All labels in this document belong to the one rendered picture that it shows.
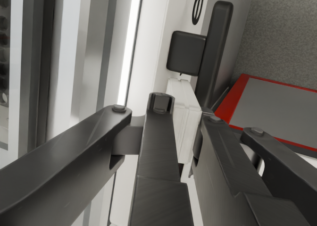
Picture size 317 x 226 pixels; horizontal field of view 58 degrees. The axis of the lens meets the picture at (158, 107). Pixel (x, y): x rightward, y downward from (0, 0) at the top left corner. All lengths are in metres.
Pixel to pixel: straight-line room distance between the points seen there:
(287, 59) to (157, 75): 0.94
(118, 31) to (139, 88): 0.05
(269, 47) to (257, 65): 0.07
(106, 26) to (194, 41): 0.06
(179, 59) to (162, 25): 0.03
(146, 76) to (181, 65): 0.03
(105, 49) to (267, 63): 0.97
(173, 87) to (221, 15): 0.06
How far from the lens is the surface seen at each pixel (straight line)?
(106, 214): 0.24
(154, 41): 0.19
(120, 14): 0.16
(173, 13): 0.20
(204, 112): 0.16
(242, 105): 0.58
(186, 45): 0.20
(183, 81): 0.19
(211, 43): 0.19
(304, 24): 1.11
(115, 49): 0.16
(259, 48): 1.10
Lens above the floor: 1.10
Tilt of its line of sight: 66 degrees down
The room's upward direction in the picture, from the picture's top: 123 degrees counter-clockwise
